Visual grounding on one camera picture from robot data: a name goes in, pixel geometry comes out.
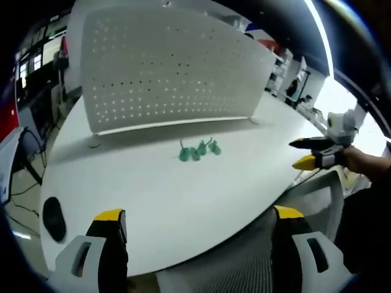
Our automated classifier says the white mesh office chair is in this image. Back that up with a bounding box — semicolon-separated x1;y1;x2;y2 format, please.
155;169;346;293

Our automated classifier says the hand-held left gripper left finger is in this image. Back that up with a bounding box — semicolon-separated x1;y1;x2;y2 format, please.
50;208;130;293

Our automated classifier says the black cable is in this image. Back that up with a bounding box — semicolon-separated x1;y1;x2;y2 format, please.
10;127;48;198

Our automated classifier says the white perforated mounting plate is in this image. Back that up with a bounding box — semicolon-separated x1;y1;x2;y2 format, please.
80;7;276;149

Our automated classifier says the ceiling light strip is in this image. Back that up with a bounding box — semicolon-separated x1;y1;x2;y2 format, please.
304;0;334;77

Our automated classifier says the black oval pad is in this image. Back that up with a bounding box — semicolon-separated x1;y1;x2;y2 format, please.
42;197;67;242

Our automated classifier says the person's right hand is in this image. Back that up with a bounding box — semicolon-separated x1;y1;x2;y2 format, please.
341;145;372;175

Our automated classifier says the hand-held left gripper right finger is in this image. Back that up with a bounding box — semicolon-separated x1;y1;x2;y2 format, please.
271;204;355;293

